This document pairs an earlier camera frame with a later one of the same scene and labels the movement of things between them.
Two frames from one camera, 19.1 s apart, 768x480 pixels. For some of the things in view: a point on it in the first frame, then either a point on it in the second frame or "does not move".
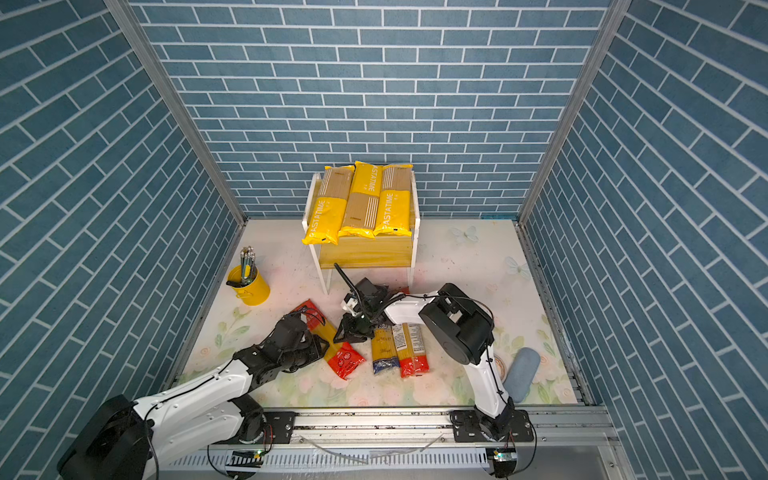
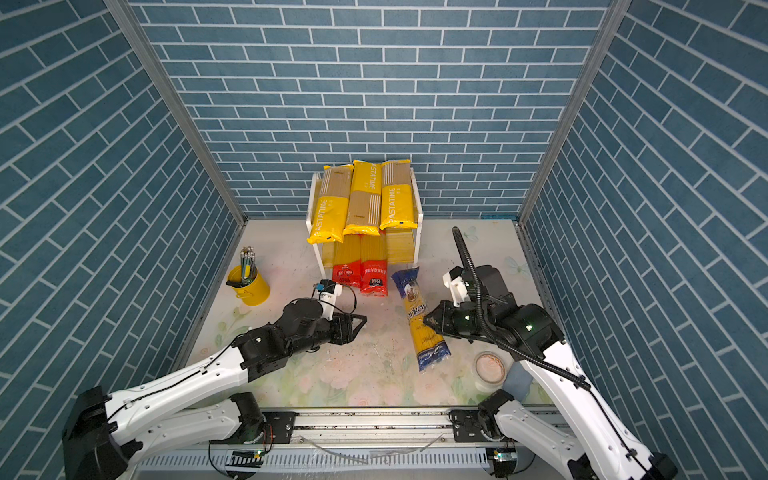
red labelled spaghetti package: x=410 y=344 → x=373 y=265
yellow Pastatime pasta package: x=330 y=204 does not move
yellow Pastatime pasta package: x=394 y=214 does not move
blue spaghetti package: x=384 y=352 → x=429 y=344
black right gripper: x=350 y=332 → x=443 y=324
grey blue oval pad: x=522 y=370 does not move
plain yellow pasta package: x=362 y=203 does not move
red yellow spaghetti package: x=341 y=356 → x=346 y=266
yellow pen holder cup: x=253 y=294 does not move
